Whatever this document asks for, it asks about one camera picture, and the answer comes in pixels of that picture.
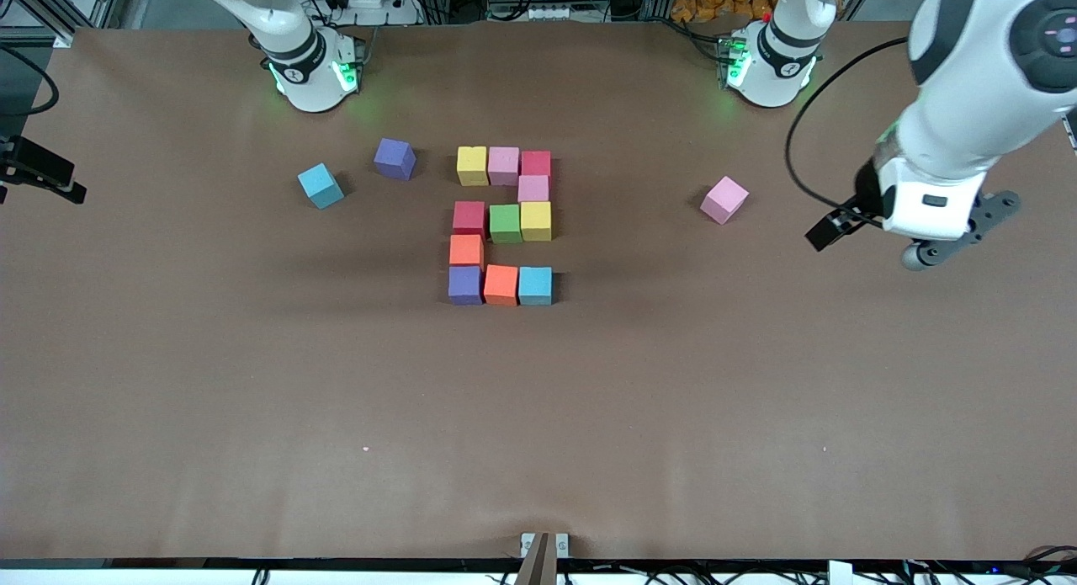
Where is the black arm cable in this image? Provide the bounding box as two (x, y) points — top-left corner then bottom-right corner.
(784, 36), (911, 211)
(0, 42), (60, 116)

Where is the yellow foam block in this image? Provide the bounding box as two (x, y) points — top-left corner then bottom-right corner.
(520, 201), (553, 242)
(456, 146), (490, 187)

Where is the brown paper table cover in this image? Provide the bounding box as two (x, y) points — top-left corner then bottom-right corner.
(0, 19), (1077, 561)

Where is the orange foam block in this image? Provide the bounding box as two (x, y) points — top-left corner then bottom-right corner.
(483, 264), (522, 308)
(449, 234), (486, 269)

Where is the purple foam block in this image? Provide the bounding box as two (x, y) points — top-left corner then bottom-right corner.
(448, 265), (485, 306)
(374, 138), (417, 181)

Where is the cyan foam block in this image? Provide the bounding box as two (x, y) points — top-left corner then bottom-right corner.
(297, 163), (346, 210)
(518, 266), (554, 306)

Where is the metal table edge bracket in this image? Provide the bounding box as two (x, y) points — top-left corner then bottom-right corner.
(515, 532), (570, 585)

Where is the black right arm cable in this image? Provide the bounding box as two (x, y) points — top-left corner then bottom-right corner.
(0, 42), (60, 116)

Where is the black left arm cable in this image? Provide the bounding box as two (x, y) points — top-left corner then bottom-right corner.
(784, 36), (911, 211)

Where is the green foam block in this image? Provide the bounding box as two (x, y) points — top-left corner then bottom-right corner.
(490, 205), (523, 245)

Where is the orange snack bag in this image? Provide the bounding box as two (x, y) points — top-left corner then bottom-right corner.
(671, 0), (779, 24)

